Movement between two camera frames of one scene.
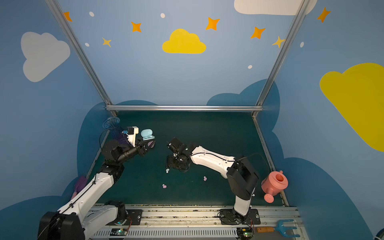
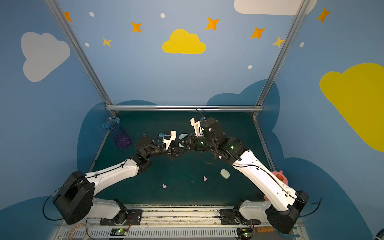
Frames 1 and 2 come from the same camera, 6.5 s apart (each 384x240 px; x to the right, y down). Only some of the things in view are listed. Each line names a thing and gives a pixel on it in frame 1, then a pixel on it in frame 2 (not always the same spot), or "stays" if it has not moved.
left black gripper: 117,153 to 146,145
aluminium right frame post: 302,7 stays
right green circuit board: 244,233 stays
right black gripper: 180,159 to 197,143
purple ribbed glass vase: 112,124 stays
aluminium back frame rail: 184,108 stays
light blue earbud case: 147,134 to 181,136
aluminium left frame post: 81,53 stays
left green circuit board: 118,232 stays
